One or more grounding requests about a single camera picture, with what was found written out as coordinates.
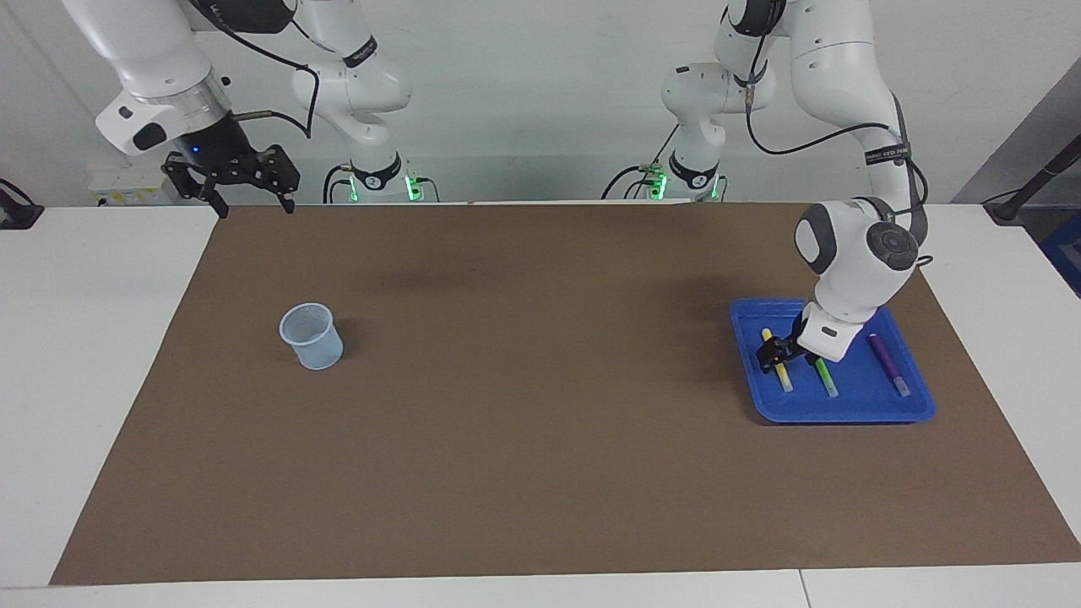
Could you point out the green marker pen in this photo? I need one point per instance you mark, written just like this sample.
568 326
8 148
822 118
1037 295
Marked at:
828 382

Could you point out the blue crate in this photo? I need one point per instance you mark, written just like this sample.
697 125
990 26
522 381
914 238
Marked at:
1066 253

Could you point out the yellow marker pen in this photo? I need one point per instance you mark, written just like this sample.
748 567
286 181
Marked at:
783 373

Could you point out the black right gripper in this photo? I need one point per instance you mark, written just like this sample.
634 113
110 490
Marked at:
215 143

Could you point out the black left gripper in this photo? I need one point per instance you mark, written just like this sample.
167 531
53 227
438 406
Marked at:
798 331

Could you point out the black clamp base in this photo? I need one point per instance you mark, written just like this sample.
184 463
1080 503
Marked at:
19 213

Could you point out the brown table mat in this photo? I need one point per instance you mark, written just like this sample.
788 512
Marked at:
540 439

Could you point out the translucent plastic cup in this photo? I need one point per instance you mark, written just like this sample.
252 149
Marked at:
314 342

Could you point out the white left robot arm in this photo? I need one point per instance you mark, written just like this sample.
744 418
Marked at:
853 253

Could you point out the white power strip box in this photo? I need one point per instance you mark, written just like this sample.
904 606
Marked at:
131 186

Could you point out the black stand pole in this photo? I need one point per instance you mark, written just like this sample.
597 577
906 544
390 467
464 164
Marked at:
1034 181

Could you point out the blue plastic tray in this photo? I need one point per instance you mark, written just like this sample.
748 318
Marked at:
844 397

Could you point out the purple marker pen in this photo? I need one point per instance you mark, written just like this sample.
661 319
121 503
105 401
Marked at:
887 361

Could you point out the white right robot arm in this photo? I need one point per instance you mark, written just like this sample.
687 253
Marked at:
160 59

